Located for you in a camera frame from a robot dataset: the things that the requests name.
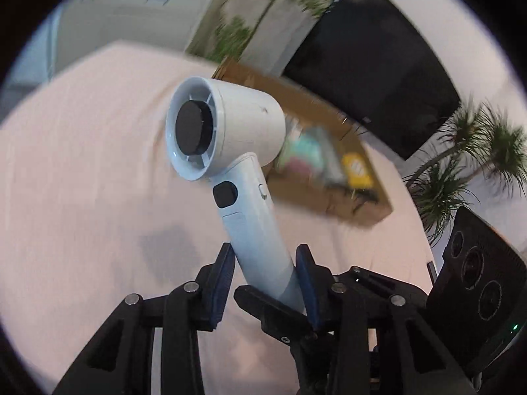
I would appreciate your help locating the colourful cartoon game box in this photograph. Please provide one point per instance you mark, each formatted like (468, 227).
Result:
(300, 152)

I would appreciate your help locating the black flat screen monitor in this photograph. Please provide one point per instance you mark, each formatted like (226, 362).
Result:
(370, 61)

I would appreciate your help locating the white hair dryer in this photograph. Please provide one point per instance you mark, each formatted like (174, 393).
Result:
(247, 123)

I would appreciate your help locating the grey metal cabinet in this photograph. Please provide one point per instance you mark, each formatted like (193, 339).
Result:
(136, 20)

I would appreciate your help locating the spiky palm-like potted plant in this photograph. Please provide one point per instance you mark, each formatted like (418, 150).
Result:
(444, 185)

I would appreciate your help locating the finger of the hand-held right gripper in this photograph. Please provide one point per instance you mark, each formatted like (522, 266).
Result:
(267, 308)
(383, 281)

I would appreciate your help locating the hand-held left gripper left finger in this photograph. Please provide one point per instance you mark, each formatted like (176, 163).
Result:
(222, 284)

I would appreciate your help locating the silver metal can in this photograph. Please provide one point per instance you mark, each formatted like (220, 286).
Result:
(331, 160)

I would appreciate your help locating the brown cardboard box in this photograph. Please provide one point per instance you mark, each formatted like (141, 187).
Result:
(313, 201)

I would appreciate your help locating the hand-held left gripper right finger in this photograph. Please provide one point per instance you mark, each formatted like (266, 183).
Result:
(307, 290)

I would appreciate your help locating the dark bottle with yellow label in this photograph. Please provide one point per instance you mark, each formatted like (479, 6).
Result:
(357, 168)

